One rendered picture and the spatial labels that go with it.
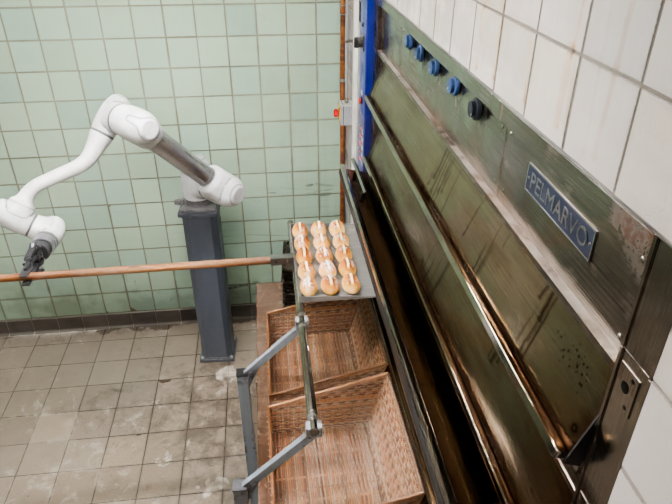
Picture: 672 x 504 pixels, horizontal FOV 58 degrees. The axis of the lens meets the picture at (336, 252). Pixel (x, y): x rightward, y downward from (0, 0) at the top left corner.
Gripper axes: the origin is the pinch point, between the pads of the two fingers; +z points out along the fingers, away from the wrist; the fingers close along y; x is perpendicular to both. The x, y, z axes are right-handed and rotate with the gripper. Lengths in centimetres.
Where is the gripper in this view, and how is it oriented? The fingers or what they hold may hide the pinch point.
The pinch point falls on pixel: (27, 275)
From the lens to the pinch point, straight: 255.3
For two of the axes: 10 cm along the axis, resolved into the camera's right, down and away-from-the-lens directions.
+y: 0.0, 8.5, 5.3
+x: -9.9, 0.7, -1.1
